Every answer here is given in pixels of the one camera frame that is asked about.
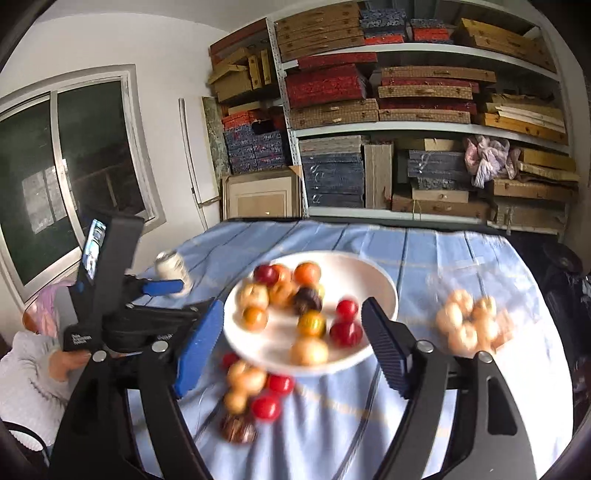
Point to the striped pale apple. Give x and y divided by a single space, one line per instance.
247 376

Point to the beige picture frame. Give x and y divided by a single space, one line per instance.
258 198

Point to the dark brown water chestnut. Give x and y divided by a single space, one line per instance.
307 301
238 429

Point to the pink plastic bag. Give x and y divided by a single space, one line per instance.
489 159

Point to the person's left hand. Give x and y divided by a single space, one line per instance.
64 367

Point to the white metal shelf rack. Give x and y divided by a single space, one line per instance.
369 129

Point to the marbled green slab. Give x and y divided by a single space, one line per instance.
214 134

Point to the clear plastic clamshell box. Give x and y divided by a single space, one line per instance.
505 318

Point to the white oval plate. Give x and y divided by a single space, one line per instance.
369 281

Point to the yellow orange persimmon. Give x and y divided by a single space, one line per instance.
311 324

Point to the small red tomato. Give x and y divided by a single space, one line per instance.
229 360

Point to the white leaning board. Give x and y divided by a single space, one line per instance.
194 161

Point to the person's left forearm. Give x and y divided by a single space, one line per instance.
27 378

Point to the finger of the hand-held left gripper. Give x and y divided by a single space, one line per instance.
166 314
161 287

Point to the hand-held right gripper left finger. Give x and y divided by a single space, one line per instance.
198 350

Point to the pile of blue red boxes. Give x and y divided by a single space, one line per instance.
254 147

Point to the dark purple plum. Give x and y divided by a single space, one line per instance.
265 274

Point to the white framed window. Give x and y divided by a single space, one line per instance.
92 152

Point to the large pale speckled pear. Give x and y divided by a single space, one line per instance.
309 352

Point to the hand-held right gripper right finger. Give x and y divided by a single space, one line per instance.
385 346

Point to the large red plum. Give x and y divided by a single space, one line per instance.
345 334

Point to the white beverage can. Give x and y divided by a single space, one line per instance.
171 265

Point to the large orange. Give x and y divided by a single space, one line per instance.
307 273

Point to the small tangerine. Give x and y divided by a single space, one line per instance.
284 273

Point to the pink cloth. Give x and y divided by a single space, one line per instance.
46 304

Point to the dark clothing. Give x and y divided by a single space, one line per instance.
563 277

